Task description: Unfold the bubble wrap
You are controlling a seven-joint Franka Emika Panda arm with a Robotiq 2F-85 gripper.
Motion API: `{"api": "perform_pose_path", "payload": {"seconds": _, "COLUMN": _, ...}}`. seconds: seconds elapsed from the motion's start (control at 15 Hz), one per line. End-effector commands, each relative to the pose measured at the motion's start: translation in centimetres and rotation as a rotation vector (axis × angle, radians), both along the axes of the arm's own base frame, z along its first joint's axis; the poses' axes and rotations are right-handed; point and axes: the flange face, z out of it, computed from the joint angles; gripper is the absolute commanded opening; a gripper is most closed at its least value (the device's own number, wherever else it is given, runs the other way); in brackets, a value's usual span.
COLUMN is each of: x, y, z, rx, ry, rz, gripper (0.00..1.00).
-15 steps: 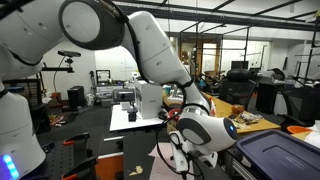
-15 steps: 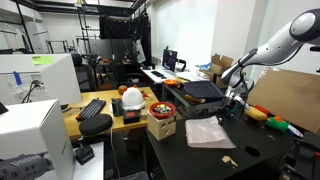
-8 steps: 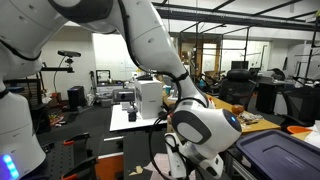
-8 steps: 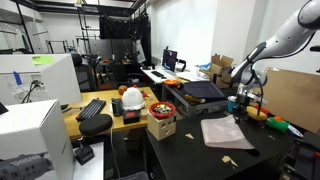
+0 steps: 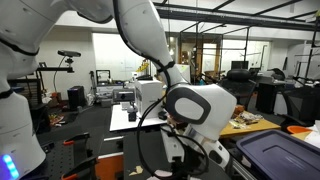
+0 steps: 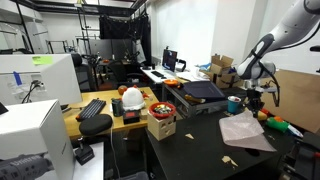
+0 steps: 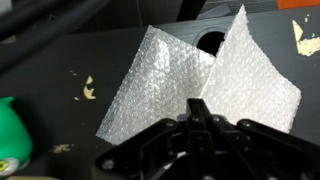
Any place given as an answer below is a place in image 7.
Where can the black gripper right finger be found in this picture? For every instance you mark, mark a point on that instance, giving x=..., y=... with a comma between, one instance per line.
x=253, y=150

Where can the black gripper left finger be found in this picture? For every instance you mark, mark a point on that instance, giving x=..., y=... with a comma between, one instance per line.
x=160, y=150

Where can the clear bubble wrap sheet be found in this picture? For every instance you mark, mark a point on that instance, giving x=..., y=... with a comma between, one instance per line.
x=166, y=76

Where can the small tan scrap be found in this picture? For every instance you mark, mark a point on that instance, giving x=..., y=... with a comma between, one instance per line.
x=61, y=148
x=88, y=91

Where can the large tan scrap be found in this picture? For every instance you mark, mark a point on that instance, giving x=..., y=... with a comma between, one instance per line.
x=308, y=45

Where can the green plastic toy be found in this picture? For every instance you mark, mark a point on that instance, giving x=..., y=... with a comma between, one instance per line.
x=13, y=140

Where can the orange base plate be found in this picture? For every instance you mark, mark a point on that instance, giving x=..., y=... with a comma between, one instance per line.
x=296, y=3

